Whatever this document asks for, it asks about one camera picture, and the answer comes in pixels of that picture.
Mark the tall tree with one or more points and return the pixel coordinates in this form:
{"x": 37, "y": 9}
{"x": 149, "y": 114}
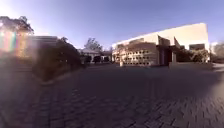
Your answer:
{"x": 16, "y": 26}

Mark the tan brick building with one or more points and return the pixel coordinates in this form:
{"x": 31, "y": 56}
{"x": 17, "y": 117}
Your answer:
{"x": 156, "y": 46}

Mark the grey low building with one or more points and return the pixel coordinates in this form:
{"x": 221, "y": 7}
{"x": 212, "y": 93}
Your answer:
{"x": 40, "y": 43}

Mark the dark bush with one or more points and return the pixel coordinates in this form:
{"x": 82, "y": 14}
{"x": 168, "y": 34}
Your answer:
{"x": 56, "y": 60}

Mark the tree behind low building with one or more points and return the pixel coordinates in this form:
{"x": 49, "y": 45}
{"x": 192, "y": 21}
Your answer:
{"x": 93, "y": 44}

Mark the low building with roof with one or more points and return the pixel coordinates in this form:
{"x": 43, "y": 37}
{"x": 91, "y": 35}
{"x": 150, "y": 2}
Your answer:
{"x": 91, "y": 56}

